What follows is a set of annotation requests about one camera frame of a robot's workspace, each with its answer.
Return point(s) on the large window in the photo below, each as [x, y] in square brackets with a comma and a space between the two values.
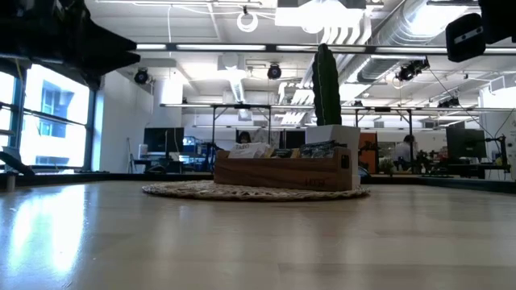
[56, 121]

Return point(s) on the black workbench frame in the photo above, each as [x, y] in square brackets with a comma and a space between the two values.
[382, 109]
[242, 106]

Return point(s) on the long ceiling light bar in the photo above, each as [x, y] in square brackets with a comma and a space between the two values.
[221, 47]

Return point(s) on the green cactus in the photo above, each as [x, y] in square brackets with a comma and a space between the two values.
[326, 88]

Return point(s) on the white ceiling lamp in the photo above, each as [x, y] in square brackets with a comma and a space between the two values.
[322, 18]

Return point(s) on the black slanted bar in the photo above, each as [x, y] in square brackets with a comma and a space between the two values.
[16, 163]

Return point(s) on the person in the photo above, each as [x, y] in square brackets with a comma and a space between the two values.
[405, 151]
[244, 138]

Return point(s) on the black ceiling spotlight cluster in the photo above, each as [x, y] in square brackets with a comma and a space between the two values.
[448, 103]
[411, 70]

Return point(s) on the round woven placemat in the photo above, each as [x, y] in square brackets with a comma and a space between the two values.
[181, 191]

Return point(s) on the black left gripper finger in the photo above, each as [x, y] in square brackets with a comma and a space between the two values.
[111, 61]
[106, 38]

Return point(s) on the silver ventilation duct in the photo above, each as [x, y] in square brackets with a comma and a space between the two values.
[403, 28]

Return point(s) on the orange partition panel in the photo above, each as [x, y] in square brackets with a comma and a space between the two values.
[367, 139]

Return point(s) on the black monitor stand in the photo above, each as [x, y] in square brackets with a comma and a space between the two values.
[502, 151]

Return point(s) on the brown wooden tea box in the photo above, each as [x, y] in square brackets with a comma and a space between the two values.
[282, 173]

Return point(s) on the orange white Tazo tea packet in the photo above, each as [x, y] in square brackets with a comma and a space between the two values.
[248, 151]

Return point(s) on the black aluminium table frame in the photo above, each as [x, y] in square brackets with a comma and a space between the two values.
[101, 177]

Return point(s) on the black computer monitor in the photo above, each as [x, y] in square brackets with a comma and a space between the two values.
[465, 143]
[163, 139]

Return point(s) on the white planter pot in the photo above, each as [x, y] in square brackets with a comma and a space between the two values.
[334, 133]

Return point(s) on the black partition panel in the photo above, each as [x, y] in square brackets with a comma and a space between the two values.
[293, 139]

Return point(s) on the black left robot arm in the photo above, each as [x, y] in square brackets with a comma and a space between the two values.
[18, 24]

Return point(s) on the small green potted plant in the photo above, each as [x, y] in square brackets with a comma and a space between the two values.
[388, 166]

